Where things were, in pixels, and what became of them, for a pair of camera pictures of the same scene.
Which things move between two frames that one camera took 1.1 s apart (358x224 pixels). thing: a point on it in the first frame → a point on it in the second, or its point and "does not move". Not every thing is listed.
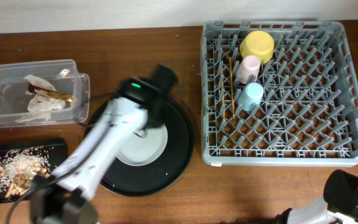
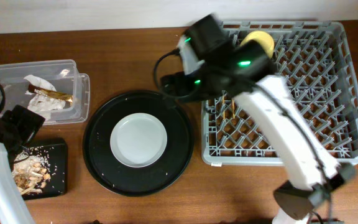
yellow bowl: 258,43 does not move
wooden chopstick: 223,93 does not move
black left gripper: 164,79 → 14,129
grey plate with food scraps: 140,149 does not move
